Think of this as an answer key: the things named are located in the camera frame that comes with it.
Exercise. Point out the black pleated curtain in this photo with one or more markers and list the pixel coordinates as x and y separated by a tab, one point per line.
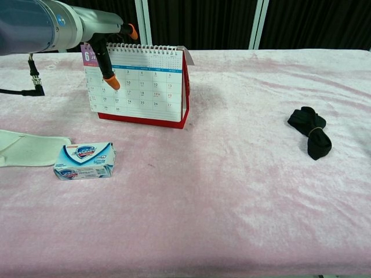
319	23

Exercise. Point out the blue white soap box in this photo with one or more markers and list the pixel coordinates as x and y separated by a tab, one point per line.
84	160

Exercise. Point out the pink velvet tablecloth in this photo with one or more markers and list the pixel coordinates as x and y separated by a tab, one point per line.
203	188

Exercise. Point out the white metal frame post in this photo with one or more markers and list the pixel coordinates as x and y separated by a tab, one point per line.
258	24
145	23

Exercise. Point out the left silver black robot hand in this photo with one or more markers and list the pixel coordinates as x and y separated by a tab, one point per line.
100	21

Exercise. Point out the red desk calendar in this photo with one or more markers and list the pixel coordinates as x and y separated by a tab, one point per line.
139	87

